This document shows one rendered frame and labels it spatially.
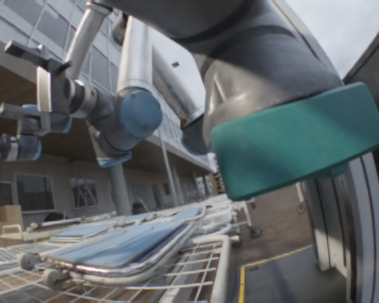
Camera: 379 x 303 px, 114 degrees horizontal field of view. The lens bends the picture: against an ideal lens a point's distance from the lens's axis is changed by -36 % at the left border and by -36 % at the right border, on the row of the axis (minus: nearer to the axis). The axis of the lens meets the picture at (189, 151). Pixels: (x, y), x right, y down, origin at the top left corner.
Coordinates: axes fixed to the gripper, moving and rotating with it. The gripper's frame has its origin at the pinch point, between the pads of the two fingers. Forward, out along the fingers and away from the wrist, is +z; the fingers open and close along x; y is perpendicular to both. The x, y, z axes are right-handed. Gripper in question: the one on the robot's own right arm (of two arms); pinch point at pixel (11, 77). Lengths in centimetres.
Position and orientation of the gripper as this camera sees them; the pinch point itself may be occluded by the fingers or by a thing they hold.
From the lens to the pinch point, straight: 39.6
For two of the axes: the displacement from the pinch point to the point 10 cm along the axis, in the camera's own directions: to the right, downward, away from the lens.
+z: -1.8, 0.0, -9.8
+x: 2.9, 9.6, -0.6
